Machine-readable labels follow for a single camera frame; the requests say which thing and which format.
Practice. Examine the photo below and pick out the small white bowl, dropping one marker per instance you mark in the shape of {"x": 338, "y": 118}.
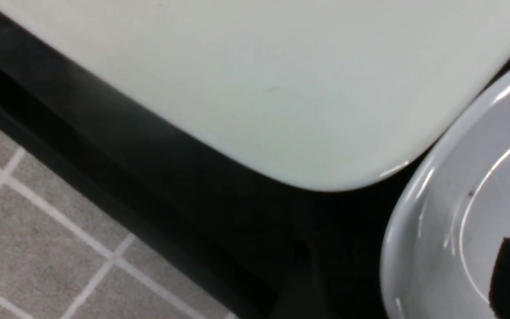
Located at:
{"x": 446, "y": 230}

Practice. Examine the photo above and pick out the large white rice plate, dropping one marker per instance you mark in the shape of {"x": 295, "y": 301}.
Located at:
{"x": 325, "y": 95}

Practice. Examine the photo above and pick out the black serving tray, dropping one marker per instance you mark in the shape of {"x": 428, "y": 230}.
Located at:
{"x": 227, "y": 226}

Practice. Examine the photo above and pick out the grey checked tablecloth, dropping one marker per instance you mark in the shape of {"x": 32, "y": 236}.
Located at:
{"x": 61, "y": 257}

